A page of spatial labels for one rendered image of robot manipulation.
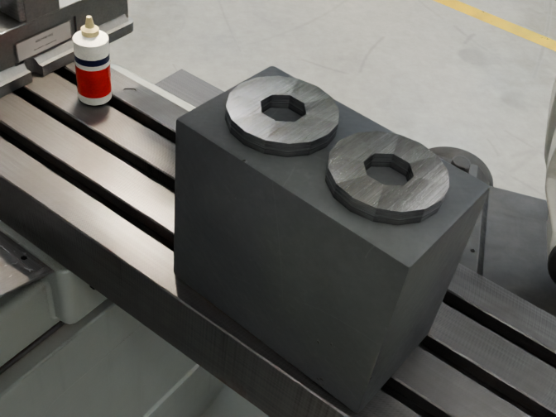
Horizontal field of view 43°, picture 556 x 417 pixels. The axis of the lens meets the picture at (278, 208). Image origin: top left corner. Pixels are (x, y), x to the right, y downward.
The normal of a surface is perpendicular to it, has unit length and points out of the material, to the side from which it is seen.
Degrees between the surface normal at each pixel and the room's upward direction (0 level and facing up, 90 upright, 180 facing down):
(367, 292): 90
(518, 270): 0
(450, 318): 0
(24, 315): 90
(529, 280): 0
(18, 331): 90
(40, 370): 90
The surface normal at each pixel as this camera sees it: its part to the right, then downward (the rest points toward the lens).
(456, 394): 0.11, -0.72
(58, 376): 0.80, 0.48
